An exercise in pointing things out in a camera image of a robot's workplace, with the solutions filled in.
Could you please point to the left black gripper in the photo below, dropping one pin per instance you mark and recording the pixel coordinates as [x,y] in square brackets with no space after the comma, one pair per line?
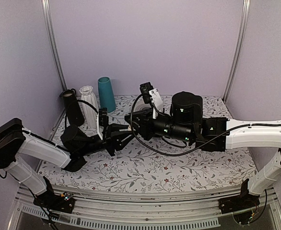
[114,127]

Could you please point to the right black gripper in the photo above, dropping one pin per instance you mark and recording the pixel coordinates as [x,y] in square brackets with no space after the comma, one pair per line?
[144,130]

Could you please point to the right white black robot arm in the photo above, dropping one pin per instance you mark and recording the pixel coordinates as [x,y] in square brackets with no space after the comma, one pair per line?
[220,134]

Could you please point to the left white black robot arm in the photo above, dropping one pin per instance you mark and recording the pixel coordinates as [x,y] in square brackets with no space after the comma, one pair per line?
[16,140]

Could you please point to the translucent round plate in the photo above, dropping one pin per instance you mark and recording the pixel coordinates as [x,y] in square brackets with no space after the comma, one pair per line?
[139,109]

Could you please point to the white ribbed vase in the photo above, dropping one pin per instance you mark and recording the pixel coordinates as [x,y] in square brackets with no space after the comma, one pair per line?
[90,107]

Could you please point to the floral patterned table mat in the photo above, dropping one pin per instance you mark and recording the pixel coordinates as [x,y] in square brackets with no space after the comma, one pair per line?
[159,167]

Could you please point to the teal plastic cup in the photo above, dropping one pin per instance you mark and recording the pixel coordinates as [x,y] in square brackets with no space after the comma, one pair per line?
[106,95]

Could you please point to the black cylindrical cup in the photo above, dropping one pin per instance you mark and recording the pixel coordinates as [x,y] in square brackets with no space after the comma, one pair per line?
[72,108]

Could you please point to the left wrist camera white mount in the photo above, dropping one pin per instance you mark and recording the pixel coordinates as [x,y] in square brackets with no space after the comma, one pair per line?
[101,121]

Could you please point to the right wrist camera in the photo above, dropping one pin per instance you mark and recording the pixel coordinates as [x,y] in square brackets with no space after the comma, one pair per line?
[152,97]

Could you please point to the aluminium front rail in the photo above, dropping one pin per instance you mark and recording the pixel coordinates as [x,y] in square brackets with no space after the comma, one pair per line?
[194,210]

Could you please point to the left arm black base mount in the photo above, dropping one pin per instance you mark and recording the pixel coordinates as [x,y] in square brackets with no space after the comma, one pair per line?
[49,200]

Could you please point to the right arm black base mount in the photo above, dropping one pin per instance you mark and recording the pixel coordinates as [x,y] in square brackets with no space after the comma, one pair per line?
[239,202]

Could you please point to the left aluminium frame post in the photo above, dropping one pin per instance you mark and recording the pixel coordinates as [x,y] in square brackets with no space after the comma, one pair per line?
[52,41]

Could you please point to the aluminium frame post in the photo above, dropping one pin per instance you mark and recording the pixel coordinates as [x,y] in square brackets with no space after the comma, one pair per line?
[52,41]
[237,51]

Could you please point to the right aluminium frame post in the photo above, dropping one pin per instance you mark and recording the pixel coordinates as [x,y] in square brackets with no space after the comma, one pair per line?
[237,51]

